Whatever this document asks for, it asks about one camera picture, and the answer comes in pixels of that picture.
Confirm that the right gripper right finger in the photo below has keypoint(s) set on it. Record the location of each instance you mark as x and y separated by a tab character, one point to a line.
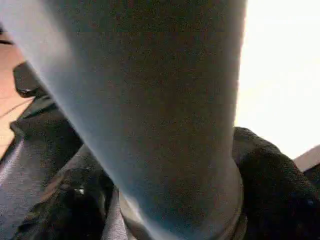
275	195

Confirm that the white plastic table leg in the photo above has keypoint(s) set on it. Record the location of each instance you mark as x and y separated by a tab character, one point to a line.
150	100

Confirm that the white plastic table top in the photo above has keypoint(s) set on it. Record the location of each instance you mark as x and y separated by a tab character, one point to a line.
15	180

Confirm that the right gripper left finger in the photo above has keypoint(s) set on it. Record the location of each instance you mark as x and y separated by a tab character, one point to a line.
70	207

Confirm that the white sideboard cabinet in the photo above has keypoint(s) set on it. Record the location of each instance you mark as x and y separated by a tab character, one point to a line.
280	75

